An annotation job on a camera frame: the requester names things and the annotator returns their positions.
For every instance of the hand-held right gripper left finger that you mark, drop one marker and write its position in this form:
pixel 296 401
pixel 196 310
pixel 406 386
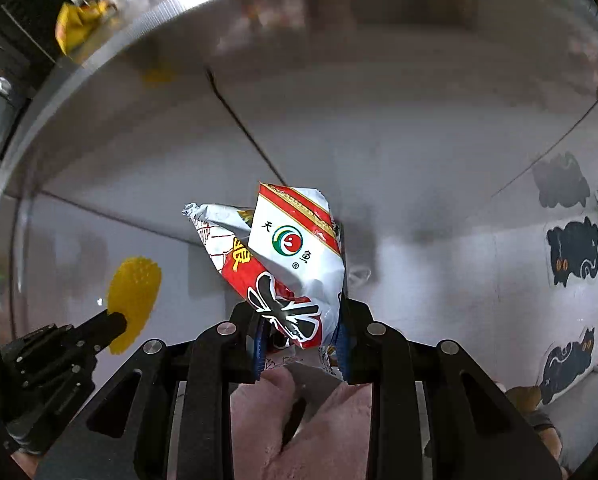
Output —
pixel 259 352

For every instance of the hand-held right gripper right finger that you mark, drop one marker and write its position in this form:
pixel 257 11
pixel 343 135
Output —
pixel 343 357

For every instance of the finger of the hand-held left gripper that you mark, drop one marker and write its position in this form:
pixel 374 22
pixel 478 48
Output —
pixel 104 326

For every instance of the red white snack wrapper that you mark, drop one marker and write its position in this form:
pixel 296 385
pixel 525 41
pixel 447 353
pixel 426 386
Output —
pixel 299 260

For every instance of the brown fuzzy item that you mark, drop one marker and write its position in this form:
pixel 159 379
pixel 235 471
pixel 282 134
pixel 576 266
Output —
pixel 531 410

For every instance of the yellow crumpled bag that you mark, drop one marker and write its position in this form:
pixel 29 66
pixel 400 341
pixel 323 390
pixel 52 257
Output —
pixel 76 22

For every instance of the grey cat wall sticker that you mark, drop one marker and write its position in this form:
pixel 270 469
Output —
pixel 561 180

